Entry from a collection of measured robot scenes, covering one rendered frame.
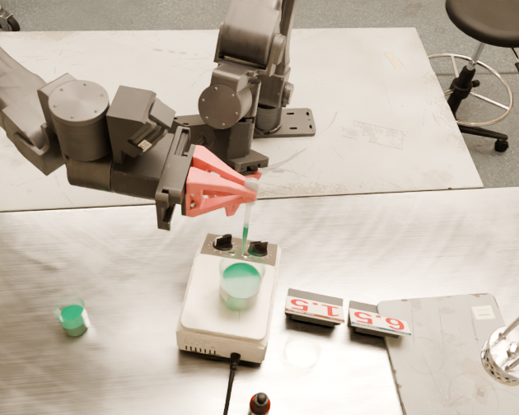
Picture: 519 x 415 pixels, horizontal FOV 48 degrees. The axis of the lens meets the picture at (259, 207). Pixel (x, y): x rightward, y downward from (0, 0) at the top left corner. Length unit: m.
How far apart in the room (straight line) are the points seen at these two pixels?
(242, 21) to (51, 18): 2.24
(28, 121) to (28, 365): 0.39
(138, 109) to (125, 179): 0.08
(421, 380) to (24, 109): 0.65
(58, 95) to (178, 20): 2.33
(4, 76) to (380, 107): 0.77
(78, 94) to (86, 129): 0.04
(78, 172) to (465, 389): 0.63
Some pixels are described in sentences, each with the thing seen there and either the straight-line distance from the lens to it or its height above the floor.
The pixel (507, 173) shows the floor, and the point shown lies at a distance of 2.54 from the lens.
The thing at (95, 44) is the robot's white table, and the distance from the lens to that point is 1.34.
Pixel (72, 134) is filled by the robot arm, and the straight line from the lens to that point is 0.59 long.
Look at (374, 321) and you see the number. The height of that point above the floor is 0.93.
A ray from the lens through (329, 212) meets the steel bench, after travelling 1.03.
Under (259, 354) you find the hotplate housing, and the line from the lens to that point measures 0.84.
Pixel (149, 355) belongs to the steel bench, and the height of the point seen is 0.90.
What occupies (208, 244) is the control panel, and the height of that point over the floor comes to 0.95.
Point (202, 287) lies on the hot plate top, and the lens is 0.83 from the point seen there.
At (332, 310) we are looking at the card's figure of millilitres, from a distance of 0.91.
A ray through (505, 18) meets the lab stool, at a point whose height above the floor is 0.64.
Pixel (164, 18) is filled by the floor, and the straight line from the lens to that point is 2.92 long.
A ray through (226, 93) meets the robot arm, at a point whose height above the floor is 1.23.
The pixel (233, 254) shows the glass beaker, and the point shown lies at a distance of 0.78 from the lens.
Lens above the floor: 1.73
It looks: 54 degrees down
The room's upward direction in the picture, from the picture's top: 7 degrees clockwise
